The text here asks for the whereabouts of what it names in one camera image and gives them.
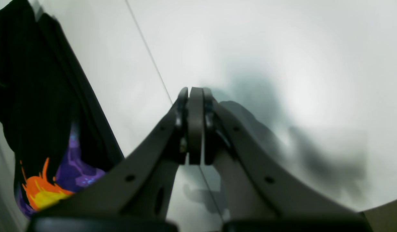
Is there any black T-shirt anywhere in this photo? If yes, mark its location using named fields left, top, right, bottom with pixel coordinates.
left=0, top=0, right=124, bottom=219

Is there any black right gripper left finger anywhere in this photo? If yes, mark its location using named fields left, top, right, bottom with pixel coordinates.
left=27, top=88, right=204, bottom=232

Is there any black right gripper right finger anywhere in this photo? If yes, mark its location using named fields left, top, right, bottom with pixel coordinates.
left=203, top=88, right=372, bottom=232

